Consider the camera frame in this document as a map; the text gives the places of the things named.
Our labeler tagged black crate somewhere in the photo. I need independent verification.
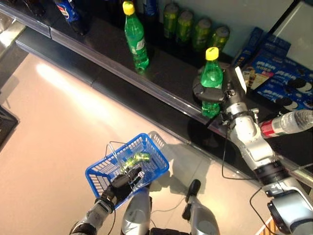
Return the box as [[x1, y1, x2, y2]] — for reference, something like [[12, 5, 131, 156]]
[[0, 105, 20, 145]]

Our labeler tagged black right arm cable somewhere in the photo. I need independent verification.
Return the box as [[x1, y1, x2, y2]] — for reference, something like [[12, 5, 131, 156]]
[[221, 115, 259, 181]]

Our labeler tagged black robot waist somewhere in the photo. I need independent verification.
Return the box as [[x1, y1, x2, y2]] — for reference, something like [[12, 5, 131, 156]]
[[149, 227, 194, 235]]

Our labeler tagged silver left robot leg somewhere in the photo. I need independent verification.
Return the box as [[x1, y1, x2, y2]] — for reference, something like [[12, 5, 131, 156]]
[[121, 187, 153, 235]]

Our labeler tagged silver robot leg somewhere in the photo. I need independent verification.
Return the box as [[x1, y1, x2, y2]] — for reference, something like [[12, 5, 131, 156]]
[[121, 187, 153, 235], [182, 179, 221, 235]]

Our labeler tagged blue plastic shopping basket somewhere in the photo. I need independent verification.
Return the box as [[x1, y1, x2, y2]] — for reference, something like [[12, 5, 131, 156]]
[[85, 133, 170, 211]]

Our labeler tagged slim blue cookie box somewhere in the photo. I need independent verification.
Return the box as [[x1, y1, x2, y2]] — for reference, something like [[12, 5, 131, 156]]
[[232, 26, 264, 68]]

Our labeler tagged small Pepsi cola bottle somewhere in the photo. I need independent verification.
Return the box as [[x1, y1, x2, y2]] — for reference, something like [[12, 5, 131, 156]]
[[141, 0, 158, 18], [54, 0, 86, 35]]

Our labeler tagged water bottle red cap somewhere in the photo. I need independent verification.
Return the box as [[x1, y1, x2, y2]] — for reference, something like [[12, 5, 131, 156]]
[[259, 109, 313, 139]]

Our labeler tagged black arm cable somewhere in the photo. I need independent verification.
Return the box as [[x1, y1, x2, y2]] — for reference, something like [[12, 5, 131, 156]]
[[111, 208, 117, 235], [221, 115, 259, 181]]

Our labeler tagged cream wafer cone box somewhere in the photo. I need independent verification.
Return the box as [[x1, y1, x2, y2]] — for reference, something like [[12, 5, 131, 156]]
[[244, 65, 276, 91]]

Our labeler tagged silver right robot leg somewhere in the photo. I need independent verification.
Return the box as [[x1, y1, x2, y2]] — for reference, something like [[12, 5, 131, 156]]
[[182, 179, 221, 235]]

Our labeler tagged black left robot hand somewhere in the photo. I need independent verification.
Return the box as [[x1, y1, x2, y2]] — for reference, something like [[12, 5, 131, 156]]
[[100, 165, 145, 209]]

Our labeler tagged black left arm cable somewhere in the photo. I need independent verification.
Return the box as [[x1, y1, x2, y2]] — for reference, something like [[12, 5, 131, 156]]
[[111, 208, 117, 235]]

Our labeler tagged green Sprite bottle yellow cap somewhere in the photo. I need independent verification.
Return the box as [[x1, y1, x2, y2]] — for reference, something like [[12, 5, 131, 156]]
[[122, 0, 150, 73], [200, 47, 224, 118]]

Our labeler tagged black shelf board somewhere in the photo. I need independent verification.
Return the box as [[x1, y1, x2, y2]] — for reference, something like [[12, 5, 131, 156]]
[[16, 26, 95, 88], [207, 61, 313, 189], [90, 57, 264, 183], [0, 0, 52, 39], [50, 0, 235, 128]]

